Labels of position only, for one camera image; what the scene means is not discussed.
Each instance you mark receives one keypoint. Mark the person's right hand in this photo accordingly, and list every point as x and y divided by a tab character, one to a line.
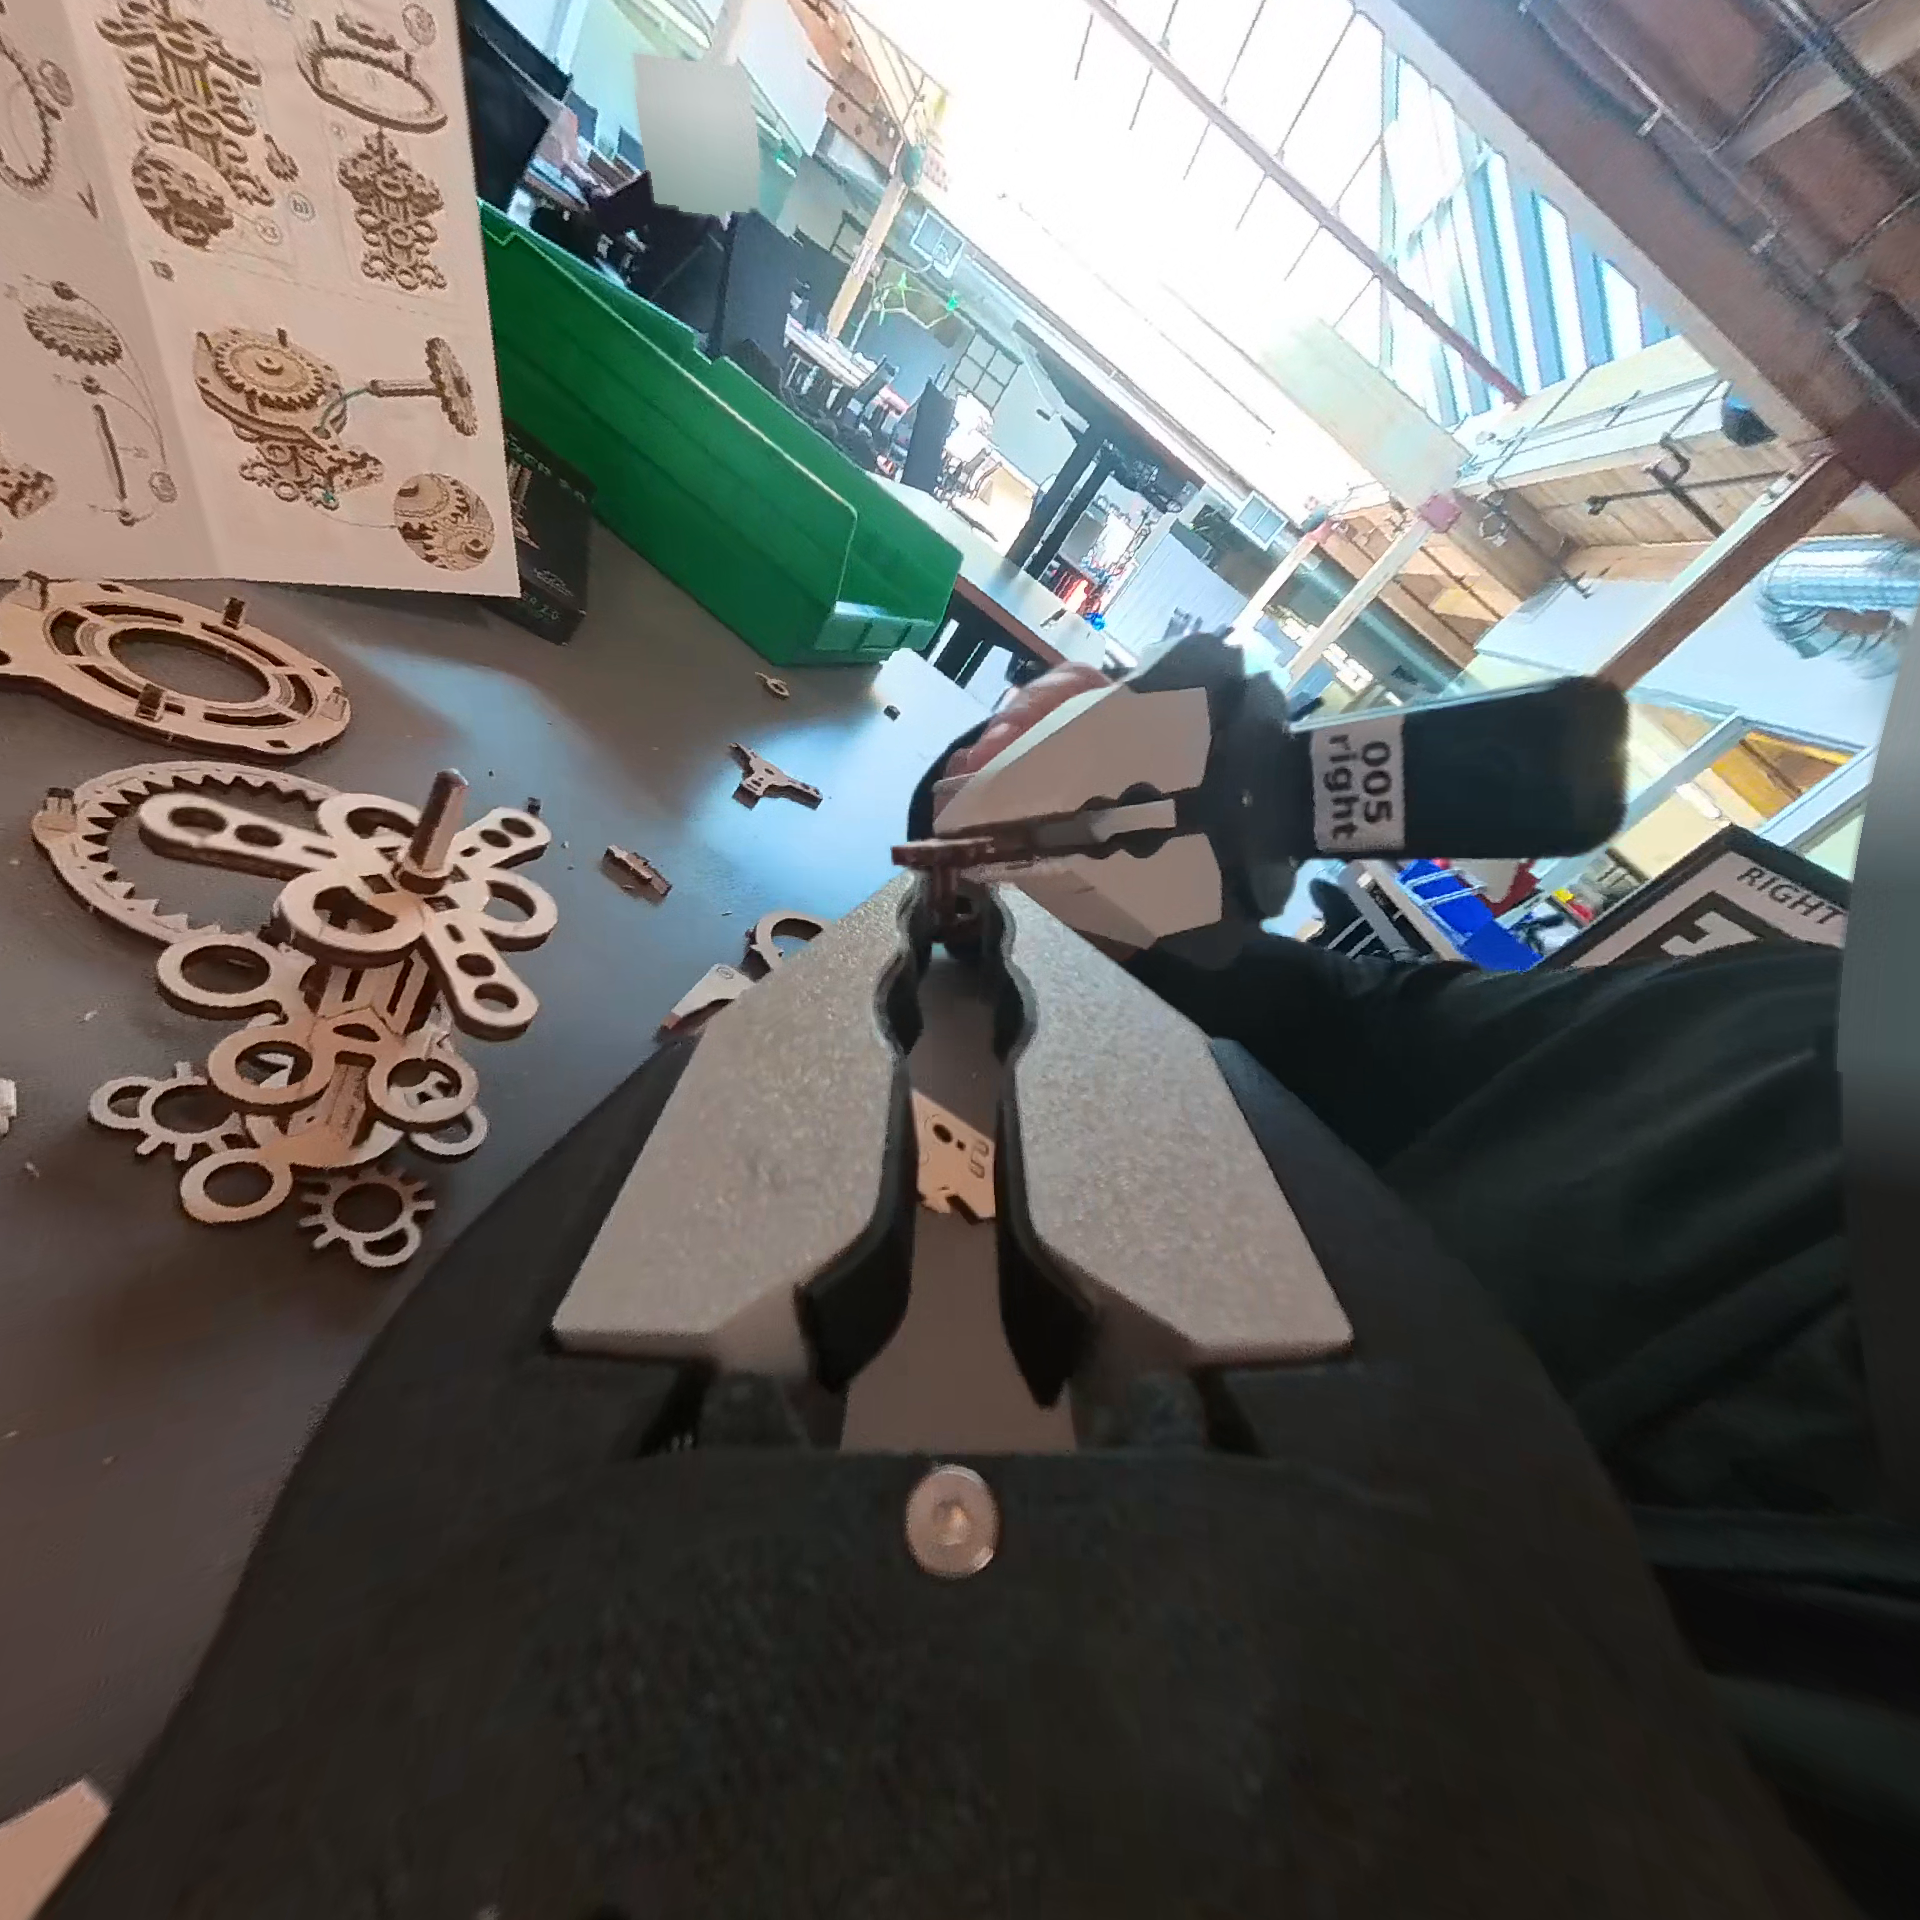
1036	714

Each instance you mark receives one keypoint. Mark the silver air duct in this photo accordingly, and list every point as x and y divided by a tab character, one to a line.
1846	600

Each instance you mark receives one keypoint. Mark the person's black clothing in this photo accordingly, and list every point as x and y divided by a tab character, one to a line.
1769	1652

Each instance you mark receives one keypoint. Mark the three-armed wooden part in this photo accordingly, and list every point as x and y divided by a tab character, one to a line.
774	778

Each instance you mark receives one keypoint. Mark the long background desk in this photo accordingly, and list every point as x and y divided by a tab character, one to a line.
991	569

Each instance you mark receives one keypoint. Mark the small notched wooden part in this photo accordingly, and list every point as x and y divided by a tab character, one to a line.
636	870

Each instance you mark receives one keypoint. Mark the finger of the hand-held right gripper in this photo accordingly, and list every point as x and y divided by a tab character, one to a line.
1096	751
1140	879

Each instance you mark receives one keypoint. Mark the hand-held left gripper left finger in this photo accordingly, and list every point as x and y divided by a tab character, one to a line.
763	1141

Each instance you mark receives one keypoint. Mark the wooden sheet with slotted parts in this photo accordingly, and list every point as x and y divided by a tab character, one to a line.
954	1162

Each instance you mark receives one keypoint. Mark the person's right forearm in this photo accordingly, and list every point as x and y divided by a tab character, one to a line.
1499	1079

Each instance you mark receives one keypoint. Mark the wooden sheet with wheel cutout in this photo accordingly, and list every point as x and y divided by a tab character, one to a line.
43	1853

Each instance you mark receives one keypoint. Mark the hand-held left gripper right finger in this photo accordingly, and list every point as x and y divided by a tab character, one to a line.
1171	1172

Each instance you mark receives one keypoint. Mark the curved wooden bracket part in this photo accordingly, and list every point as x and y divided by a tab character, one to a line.
705	998

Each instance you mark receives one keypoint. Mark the paper assembly instruction sheet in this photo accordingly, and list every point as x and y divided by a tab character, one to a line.
299	225

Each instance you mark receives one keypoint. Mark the wooden gear model assembly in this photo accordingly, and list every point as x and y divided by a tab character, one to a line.
345	932

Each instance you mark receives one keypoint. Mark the blue storage bins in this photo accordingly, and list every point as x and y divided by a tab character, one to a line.
1476	908

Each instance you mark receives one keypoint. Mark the green plastic bin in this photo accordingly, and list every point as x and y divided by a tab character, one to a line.
705	452

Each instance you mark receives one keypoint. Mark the small wooden gear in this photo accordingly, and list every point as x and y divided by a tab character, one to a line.
961	856

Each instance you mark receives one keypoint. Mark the black model kit box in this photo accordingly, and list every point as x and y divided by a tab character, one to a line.
547	556

